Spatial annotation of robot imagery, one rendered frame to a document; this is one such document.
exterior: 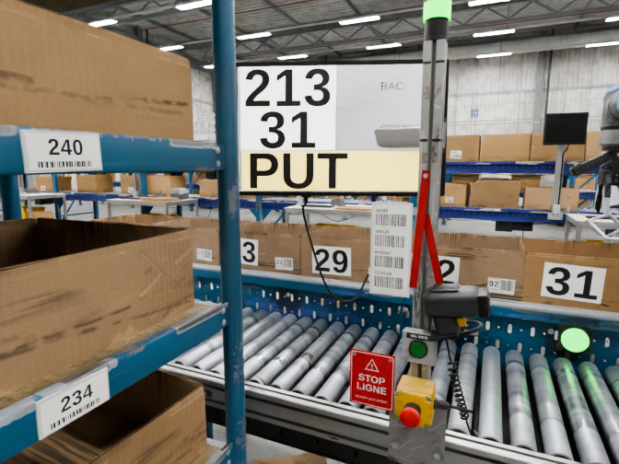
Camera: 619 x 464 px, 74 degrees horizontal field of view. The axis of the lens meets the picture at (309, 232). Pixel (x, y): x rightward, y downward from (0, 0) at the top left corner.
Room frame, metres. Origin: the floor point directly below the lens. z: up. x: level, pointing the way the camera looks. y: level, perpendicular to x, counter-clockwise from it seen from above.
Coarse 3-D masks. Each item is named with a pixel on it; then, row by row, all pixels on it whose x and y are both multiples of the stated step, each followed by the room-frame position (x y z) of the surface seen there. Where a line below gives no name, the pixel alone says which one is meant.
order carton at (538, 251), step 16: (528, 240) 1.52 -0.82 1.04; (544, 240) 1.50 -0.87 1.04; (560, 240) 1.48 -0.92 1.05; (528, 256) 1.27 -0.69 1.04; (544, 256) 1.25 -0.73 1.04; (560, 256) 1.23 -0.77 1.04; (576, 256) 1.21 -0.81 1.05; (592, 256) 1.44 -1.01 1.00; (608, 256) 1.42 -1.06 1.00; (528, 272) 1.26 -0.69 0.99; (608, 272) 1.18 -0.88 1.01; (528, 288) 1.26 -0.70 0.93; (608, 288) 1.18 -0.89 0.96; (544, 304) 1.24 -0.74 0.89; (560, 304) 1.23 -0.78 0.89; (576, 304) 1.21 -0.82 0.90; (592, 304) 1.19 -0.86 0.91; (608, 304) 1.18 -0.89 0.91
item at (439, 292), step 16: (432, 288) 0.77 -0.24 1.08; (448, 288) 0.75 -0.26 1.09; (464, 288) 0.75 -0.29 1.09; (480, 288) 0.76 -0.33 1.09; (432, 304) 0.74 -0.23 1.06; (448, 304) 0.73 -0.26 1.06; (464, 304) 0.72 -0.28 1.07; (480, 304) 0.71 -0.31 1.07; (448, 320) 0.75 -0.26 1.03; (464, 320) 0.75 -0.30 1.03; (432, 336) 0.76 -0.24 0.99; (448, 336) 0.74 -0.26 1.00
